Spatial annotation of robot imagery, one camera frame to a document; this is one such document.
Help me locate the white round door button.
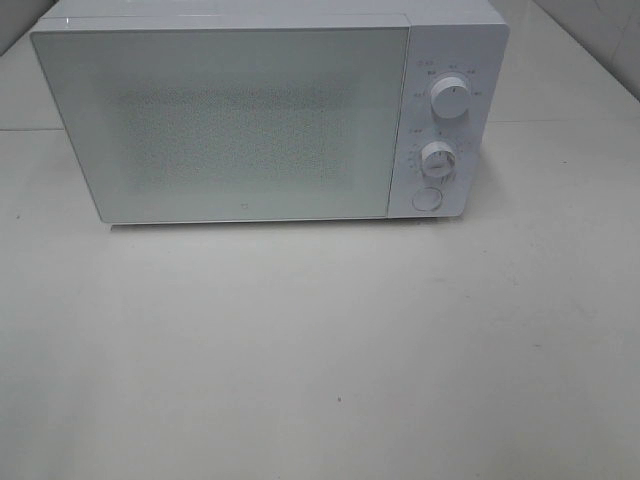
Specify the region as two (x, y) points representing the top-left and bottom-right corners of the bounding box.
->
(412, 187), (443, 212)

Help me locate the white timer knob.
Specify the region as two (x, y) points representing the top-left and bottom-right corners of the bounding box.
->
(420, 141), (456, 178)

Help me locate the white microwave door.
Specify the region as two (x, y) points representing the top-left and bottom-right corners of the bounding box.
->
(32, 28), (408, 224)

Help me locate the white microwave oven body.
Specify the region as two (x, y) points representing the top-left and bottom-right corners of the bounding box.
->
(30, 1), (510, 223)

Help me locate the white upper power knob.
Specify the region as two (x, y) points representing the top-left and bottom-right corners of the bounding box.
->
(429, 73), (471, 119)

